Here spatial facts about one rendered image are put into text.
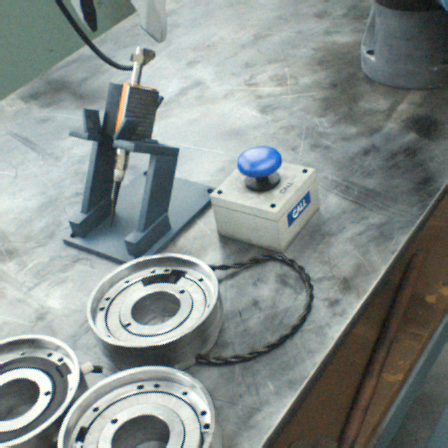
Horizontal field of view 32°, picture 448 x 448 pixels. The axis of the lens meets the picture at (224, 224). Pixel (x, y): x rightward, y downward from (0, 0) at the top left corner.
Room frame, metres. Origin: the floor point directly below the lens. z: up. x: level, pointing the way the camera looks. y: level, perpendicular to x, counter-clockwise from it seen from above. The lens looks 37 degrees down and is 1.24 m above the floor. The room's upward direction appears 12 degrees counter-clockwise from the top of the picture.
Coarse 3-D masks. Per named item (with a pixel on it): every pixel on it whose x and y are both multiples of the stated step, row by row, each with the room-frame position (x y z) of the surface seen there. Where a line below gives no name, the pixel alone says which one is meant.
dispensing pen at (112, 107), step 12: (144, 48) 0.66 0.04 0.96; (132, 60) 0.66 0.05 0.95; (144, 60) 0.65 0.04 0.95; (132, 72) 0.65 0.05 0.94; (120, 84) 0.64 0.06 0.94; (108, 96) 0.64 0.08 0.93; (120, 96) 0.63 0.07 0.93; (108, 108) 0.63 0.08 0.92; (108, 120) 0.63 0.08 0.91; (108, 132) 0.62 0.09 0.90; (120, 156) 0.62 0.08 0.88; (120, 168) 0.61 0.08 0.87; (120, 180) 0.61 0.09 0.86
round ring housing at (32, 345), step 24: (24, 336) 0.45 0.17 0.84; (48, 336) 0.44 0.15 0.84; (0, 360) 0.44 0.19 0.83; (72, 360) 0.41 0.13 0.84; (0, 384) 0.41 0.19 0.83; (24, 384) 0.42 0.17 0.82; (48, 384) 0.40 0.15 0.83; (72, 384) 0.40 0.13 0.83; (0, 408) 0.41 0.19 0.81; (48, 432) 0.35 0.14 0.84
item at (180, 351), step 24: (144, 264) 0.51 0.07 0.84; (168, 264) 0.51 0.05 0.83; (192, 264) 0.50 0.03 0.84; (96, 288) 0.48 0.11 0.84; (120, 288) 0.49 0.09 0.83; (144, 288) 0.49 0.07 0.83; (168, 288) 0.48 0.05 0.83; (216, 288) 0.45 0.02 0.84; (96, 312) 0.47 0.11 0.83; (120, 312) 0.46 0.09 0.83; (144, 312) 0.48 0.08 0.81; (168, 312) 0.48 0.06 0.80; (216, 312) 0.44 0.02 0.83; (96, 336) 0.43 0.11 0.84; (144, 336) 0.43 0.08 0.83; (192, 336) 0.42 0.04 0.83; (216, 336) 0.44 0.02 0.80; (120, 360) 0.42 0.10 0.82; (144, 360) 0.41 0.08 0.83; (168, 360) 0.41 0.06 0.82; (192, 360) 0.42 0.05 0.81
